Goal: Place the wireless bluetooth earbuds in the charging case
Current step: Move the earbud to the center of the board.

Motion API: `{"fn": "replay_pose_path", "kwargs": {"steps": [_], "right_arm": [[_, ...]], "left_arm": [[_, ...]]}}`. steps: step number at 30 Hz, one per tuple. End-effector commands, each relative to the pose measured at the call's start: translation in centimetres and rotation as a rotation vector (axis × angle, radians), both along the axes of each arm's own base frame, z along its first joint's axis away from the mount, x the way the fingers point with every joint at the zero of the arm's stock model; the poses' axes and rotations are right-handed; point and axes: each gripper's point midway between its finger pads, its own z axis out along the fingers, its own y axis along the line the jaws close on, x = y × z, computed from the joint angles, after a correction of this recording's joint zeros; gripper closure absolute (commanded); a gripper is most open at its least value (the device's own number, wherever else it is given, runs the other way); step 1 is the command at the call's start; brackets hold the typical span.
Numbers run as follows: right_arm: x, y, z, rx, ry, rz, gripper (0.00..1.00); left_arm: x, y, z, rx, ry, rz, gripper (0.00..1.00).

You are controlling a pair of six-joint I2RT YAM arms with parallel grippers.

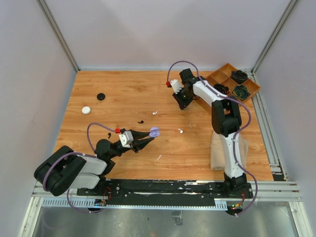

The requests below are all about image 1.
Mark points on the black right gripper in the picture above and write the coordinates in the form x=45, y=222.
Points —
x=183, y=104

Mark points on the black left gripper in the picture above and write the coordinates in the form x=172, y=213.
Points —
x=138, y=144

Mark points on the purple earbud charging case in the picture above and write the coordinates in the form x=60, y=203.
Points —
x=154, y=132

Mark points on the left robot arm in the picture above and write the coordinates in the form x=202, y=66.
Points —
x=66, y=169

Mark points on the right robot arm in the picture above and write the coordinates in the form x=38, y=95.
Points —
x=225, y=120

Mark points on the white round charging case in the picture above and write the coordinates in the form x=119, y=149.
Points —
x=86, y=110

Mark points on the black orange rolled tie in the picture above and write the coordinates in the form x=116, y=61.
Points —
x=222, y=88

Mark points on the wooden compartment tray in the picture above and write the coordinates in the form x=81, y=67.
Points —
x=223, y=76

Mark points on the blue yellow rolled tie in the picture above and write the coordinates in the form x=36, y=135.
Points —
x=241, y=92

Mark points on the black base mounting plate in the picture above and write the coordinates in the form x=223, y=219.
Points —
x=166, y=192

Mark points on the black dotted rolled tie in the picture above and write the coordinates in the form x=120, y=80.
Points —
x=239, y=76

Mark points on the beige folded cloth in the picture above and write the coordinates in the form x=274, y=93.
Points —
x=217, y=160

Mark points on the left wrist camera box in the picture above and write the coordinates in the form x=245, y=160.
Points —
x=126, y=139

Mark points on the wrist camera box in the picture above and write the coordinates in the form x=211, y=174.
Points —
x=176, y=86
x=126, y=139

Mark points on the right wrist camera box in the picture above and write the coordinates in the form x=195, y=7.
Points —
x=176, y=86

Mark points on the aluminium frame rail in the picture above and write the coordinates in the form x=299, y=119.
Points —
x=58, y=34

